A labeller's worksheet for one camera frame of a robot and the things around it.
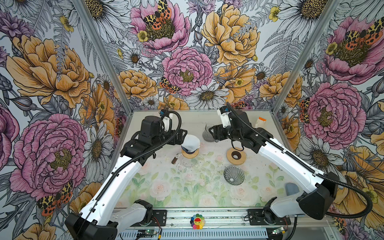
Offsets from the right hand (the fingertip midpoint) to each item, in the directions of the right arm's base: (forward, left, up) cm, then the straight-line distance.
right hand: (215, 133), depth 76 cm
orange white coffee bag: (+21, -34, -17) cm, 43 cm away
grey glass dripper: (-13, -11, -23) cm, 28 cm away
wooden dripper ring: (-4, -14, -25) cm, 28 cm away
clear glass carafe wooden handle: (-4, +23, -21) cm, 31 cm away
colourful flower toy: (-34, +10, -24) cm, 43 cm away
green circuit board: (-37, +32, -26) cm, 56 cm away
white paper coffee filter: (0, +13, -9) cm, 15 cm away
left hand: (-3, +18, +2) cm, 19 cm away
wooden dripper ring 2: (-5, +13, -14) cm, 20 cm away
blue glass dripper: (-2, +14, -14) cm, 20 cm away
